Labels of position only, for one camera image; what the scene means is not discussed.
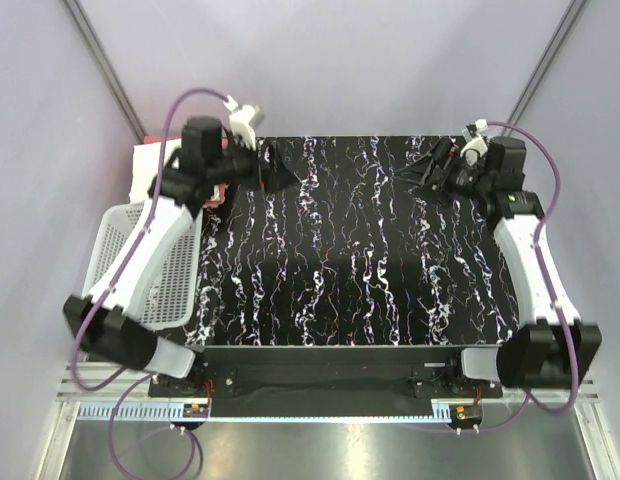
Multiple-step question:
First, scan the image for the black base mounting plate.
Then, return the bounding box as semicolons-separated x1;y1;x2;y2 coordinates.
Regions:
154;346;502;401

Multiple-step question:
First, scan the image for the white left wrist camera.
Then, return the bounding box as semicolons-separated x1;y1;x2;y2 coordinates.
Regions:
224;96;264;150

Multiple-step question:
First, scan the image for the right aluminium frame post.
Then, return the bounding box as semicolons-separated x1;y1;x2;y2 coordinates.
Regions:
507;0;590;126

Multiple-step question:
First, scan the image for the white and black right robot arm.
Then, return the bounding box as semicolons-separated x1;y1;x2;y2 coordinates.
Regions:
396;136;602;397

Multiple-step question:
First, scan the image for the right small circuit board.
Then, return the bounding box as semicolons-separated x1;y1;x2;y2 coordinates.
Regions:
451;404;483;424

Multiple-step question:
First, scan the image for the left aluminium frame post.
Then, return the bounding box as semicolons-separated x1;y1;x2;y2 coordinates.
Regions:
60;0;147;143

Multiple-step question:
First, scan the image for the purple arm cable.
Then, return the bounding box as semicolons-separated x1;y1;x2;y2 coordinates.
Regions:
482;121;581;434
72;88;236;476

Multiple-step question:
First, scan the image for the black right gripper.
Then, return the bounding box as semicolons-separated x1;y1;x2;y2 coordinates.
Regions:
393;137;493;210

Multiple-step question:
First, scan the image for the left small circuit board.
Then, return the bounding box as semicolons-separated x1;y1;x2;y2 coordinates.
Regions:
183;403;209;418

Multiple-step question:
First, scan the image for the white perforated plastic basket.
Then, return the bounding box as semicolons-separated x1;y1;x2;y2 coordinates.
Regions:
82;203;202;331

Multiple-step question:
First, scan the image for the small circuit board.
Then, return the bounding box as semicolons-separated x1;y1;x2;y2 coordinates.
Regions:
183;403;209;418
451;404;483;424

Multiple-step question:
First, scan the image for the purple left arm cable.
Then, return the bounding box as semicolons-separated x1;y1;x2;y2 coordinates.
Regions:
72;88;236;476

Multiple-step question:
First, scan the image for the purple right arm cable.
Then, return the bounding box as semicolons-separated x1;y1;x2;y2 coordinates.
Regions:
482;121;581;434

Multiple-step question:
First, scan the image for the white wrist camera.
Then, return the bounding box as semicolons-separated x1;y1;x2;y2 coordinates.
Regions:
224;96;264;150
460;119;488;166

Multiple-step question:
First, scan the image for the aluminium frame post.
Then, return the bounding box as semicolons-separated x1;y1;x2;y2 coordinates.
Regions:
60;0;147;143
507;0;590;126

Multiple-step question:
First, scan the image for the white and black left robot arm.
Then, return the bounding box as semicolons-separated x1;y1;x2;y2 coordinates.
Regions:
63;108;298;396

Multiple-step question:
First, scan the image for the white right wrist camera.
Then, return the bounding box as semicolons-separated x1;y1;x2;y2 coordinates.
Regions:
460;119;488;166

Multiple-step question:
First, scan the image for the folded pink t-shirt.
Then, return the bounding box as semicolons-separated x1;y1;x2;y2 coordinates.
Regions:
143;136;161;145

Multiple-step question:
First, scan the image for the slotted aluminium front rail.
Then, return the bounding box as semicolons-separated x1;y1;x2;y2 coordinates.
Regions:
54;362;599;426

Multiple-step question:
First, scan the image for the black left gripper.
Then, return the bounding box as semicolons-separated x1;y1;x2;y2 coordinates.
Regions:
206;130;297;196

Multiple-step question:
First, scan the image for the white and green raglan t-shirt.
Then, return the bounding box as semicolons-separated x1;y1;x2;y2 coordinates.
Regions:
128;142;161;203

